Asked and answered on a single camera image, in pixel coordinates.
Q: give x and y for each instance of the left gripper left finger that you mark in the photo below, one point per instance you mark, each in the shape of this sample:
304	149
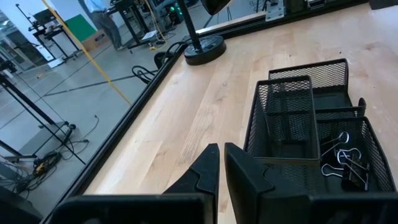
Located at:
205	177

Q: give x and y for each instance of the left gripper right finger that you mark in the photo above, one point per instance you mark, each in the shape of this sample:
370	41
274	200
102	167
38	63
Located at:
245	180

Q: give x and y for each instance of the black binder clip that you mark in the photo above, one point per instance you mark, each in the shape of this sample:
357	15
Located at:
334	144
353	180

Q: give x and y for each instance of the black mesh desk organizer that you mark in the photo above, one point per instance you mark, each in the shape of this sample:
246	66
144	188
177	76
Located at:
286	93

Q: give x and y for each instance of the cardboard box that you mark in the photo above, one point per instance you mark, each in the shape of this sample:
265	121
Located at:
96	40

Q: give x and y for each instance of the person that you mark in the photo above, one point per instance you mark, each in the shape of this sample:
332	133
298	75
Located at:
105	21

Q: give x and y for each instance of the black tripod stand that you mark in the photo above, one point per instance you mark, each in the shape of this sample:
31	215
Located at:
31	103

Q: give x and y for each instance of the green board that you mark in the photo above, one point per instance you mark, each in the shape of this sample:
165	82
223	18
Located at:
81	28

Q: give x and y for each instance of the black aluminium table frame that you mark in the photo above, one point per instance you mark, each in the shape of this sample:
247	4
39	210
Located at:
124	124

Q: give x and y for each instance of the grey metal bracket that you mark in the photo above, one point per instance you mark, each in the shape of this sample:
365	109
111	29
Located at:
275	11

